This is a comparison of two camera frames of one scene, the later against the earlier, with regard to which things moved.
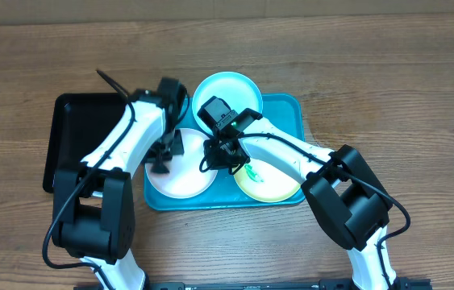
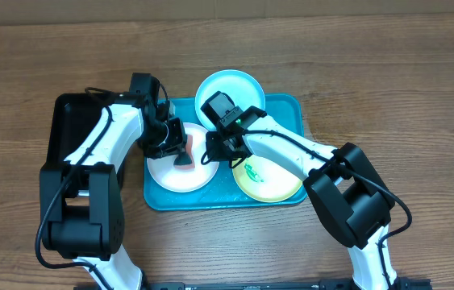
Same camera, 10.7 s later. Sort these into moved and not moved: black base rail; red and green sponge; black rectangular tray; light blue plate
Moved: red and green sponge
Not moved: black rectangular tray; black base rail; light blue plate
